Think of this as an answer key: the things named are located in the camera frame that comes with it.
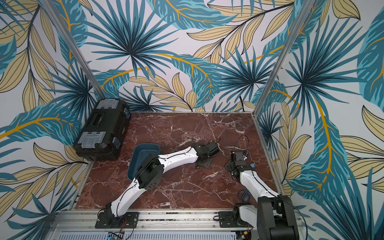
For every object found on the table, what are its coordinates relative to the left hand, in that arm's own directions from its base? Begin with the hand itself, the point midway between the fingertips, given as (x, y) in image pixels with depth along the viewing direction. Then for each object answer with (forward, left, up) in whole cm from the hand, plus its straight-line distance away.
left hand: (203, 163), depth 93 cm
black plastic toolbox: (+7, +58, +17) cm, 61 cm away
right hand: (-2, -16, +2) cm, 17 cm away
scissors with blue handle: (-18, -22, 0) cm, 28 cm away
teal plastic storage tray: (+6, +41, +1) cm, 41 cm away
